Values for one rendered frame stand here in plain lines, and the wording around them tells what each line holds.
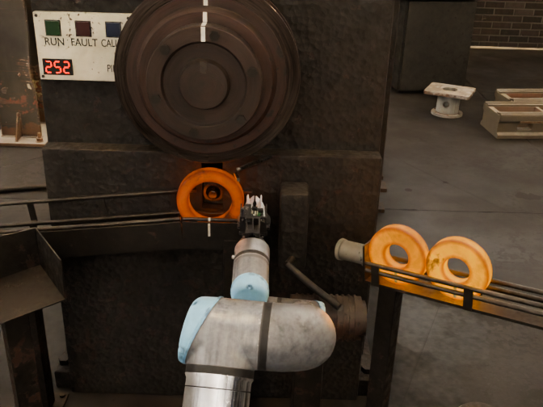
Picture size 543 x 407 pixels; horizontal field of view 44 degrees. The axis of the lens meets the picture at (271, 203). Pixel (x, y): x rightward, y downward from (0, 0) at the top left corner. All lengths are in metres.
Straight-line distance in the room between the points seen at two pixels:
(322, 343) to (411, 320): 1.63
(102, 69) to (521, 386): 1.75
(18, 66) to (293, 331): 3.70
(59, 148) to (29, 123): 2.74
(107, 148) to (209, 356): 0.97
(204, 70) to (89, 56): 0.40
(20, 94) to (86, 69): 2.77
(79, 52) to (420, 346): 1.61
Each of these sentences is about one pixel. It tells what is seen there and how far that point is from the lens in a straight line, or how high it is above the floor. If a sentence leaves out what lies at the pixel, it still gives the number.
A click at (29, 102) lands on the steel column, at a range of 4.66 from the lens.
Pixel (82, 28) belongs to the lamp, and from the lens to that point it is 1.88.
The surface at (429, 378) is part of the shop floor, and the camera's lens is 2.49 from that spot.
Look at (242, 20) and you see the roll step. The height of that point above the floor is 1.26.
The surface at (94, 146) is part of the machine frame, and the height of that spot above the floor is 0.87.
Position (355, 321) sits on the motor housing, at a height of 0.50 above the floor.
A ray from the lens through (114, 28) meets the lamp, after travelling 1.86.
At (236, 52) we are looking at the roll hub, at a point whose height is 1.20.
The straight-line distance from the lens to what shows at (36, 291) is 1.80.
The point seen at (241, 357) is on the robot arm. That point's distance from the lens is 1.12.
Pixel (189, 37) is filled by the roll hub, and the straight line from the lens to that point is 1.61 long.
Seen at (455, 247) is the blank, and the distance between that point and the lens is 1.65.
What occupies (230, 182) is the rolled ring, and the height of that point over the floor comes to 0.82.
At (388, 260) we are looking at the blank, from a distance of 1.75.
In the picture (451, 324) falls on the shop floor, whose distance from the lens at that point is 2.79.
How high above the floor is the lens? 1.53
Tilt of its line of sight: 25 degrees down
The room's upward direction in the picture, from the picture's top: 2 degrees clockwise
